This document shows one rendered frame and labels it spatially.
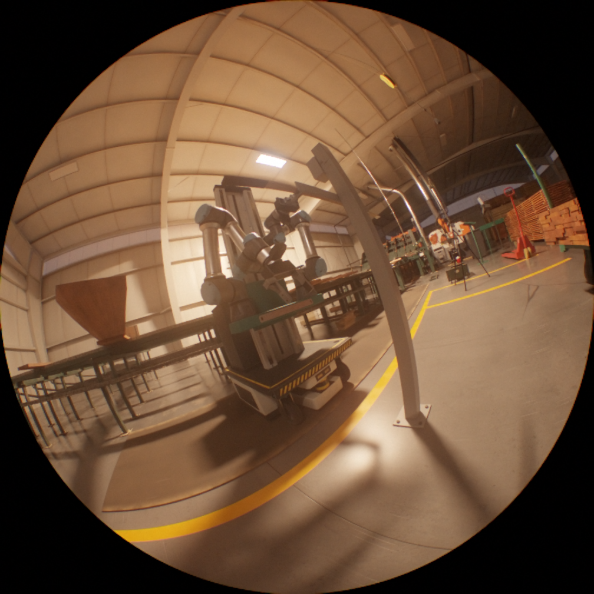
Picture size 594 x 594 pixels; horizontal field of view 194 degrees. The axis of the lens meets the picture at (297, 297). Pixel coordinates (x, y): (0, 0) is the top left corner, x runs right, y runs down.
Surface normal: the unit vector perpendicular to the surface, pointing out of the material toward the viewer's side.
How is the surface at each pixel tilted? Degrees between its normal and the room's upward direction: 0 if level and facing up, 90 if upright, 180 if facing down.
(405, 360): 90
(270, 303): 90
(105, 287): 90
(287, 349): 90
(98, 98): 177
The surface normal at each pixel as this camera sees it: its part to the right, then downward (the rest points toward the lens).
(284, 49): 0.44, 0.89
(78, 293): 0.80, -0.30
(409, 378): -0.73, 0.23
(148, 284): 0.62, -0.26
